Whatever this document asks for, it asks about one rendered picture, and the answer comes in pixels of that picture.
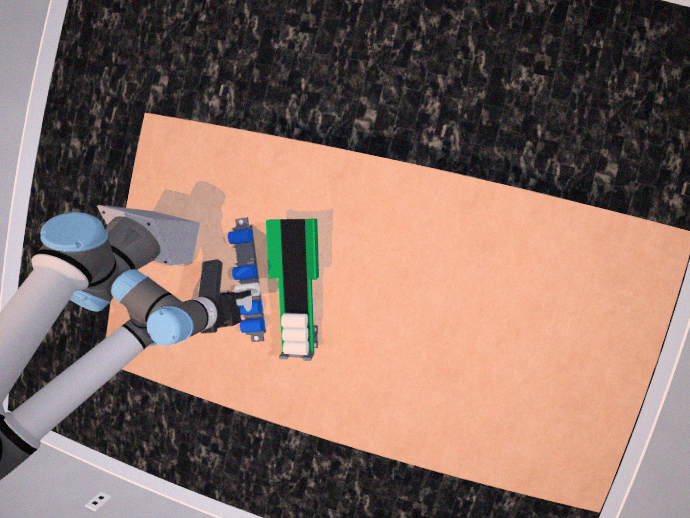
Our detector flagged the white cylinder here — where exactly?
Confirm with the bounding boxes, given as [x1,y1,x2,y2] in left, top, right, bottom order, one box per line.
[235,283,260,296]
[281,313,308,328]
[282,328,309,342]
[283,341,309,355]

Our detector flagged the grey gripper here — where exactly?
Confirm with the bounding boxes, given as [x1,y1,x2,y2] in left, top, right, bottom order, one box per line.
[201,288,258,334]

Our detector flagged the blue cylinder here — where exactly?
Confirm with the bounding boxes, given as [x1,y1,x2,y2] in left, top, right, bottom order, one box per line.
[232,265,258,280]
[237,300,263,315]
[240,318,265,333]
[227,229,253,244]

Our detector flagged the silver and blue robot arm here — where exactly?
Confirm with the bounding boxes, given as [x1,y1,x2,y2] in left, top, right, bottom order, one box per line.
[0,212,223,480]

